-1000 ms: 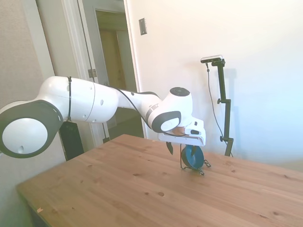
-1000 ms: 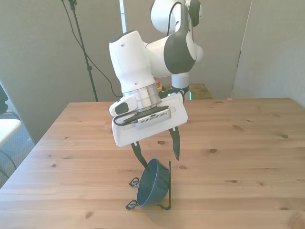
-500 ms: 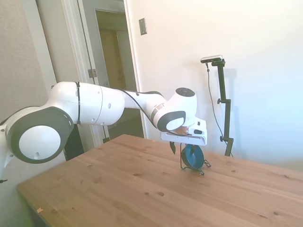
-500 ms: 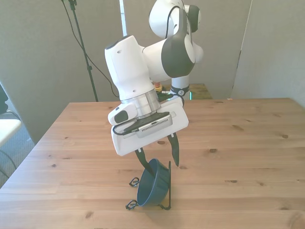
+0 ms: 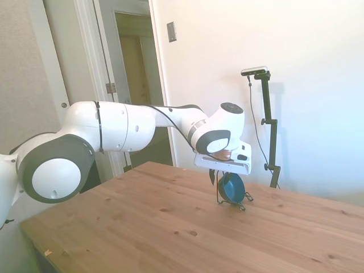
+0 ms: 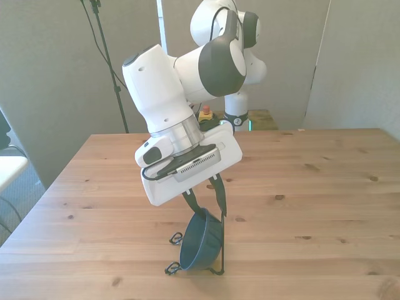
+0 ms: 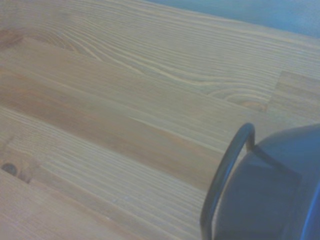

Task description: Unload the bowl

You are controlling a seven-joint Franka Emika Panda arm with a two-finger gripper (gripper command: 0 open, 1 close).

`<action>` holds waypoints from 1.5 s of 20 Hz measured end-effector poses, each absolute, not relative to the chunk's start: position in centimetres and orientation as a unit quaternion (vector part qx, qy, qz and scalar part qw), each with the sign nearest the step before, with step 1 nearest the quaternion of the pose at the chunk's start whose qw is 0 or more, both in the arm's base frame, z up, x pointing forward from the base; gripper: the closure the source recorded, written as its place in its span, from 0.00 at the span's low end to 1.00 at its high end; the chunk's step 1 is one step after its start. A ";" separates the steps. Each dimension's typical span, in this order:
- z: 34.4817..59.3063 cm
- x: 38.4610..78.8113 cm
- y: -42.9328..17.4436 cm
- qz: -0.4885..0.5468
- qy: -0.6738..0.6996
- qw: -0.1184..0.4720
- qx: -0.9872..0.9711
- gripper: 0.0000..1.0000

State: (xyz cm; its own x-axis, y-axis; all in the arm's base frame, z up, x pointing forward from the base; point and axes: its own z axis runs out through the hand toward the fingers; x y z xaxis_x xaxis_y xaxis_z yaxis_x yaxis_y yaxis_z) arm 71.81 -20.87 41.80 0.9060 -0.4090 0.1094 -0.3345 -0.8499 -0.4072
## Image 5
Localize silver exterior camera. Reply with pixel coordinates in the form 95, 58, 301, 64
241, 65, 269, 77

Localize black tower speaker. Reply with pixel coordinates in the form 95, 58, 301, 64
81, 155, 102, 194

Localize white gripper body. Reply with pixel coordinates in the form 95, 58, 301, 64
194, 141, 253, 176

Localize black wire bowl stand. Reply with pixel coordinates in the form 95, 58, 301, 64
215, 169, 254, 213

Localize black jointed camera stand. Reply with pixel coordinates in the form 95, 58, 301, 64
253, 71, 282, 188

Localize dark blue bowl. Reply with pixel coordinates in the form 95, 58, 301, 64
218, 172, 246, 206

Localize white open door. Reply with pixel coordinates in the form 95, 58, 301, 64
28, 0, 119, 183

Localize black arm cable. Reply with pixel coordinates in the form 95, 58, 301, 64
150, 105, 213, 160

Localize white door frame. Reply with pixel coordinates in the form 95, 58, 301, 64
92, 0, 177, 179

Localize camera on black stand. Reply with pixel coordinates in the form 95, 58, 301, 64
247, 74, 282, 190

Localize grey light switch plate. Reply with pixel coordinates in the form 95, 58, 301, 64
167, 21, 177, 43

